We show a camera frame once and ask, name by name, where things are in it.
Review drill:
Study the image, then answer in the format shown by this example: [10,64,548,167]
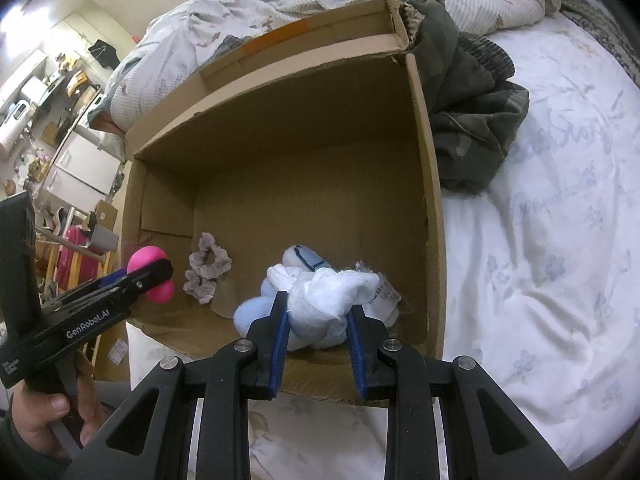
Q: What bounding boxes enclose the beige fabric scrunchie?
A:
[184,232,233,305]

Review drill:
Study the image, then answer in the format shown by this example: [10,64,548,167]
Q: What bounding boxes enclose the dark green corduroy garment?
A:
[387,0,530,196]

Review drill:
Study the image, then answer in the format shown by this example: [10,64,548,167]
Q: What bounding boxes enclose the black hanging garment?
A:
[89,42,121,68]

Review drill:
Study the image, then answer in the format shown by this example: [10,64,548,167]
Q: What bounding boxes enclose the light blue plush toy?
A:
[234,245,351,352]

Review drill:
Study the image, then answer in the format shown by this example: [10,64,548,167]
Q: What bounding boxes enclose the pink rubber toy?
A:
[126,246,176,306]

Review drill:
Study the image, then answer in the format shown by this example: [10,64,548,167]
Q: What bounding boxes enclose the small grey box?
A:
[87,212,120,254]

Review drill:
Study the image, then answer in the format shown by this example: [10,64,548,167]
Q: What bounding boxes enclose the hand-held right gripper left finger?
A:
[62,290,292,480]

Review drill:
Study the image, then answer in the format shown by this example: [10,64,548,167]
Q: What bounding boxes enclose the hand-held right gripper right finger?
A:
[346,305,573,480]

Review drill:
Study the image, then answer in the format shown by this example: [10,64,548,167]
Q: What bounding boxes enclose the crumpled white printed duvet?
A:
[102,0,563,133]

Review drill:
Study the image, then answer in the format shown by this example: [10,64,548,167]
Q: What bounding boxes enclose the pink plastic container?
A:
[57,225,101,302]

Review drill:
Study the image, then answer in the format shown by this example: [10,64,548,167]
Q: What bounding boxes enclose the white cloth with tags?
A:
[266,265,403,332]

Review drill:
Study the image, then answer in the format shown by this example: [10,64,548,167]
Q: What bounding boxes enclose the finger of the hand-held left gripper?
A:
[107,260,175,313]
[50,267,133,306]

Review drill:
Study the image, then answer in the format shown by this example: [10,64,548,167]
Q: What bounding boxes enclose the person's left hand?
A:
[9,349,103,461]

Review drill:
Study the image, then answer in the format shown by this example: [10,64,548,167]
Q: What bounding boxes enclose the white kitchen cabinet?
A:
[45,132,121,197]

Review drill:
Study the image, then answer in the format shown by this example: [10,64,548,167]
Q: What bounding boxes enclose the beige knitted blanket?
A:
[560,0,636,81]

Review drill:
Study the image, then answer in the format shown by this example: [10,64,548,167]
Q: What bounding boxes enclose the brown cardboard box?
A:
[121,0,447,408]

